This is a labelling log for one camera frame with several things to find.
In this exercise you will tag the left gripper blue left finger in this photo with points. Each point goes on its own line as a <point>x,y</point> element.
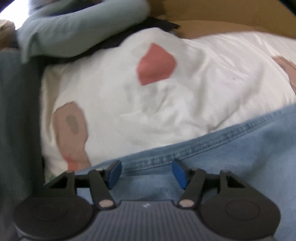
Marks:
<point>99,181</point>

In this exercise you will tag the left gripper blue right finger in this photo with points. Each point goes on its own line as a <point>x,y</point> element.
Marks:
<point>197,182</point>

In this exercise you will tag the blue denim pants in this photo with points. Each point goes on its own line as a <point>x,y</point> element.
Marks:
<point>260,151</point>

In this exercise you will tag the dark grey pillow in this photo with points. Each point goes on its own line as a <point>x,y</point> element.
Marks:
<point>21,159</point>

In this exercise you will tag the cream bear print bedsheet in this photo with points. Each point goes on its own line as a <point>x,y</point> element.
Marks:
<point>156,89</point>

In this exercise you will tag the grey neck pillow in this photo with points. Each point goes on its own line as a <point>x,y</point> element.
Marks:
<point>69,28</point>

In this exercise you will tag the black cloth under pillow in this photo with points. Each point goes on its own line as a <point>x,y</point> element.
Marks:
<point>116,40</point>

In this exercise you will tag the brown cardboard sheet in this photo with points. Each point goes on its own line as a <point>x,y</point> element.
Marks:
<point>203,18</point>

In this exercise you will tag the small teddy bear toy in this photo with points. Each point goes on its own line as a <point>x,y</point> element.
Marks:
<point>8,35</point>

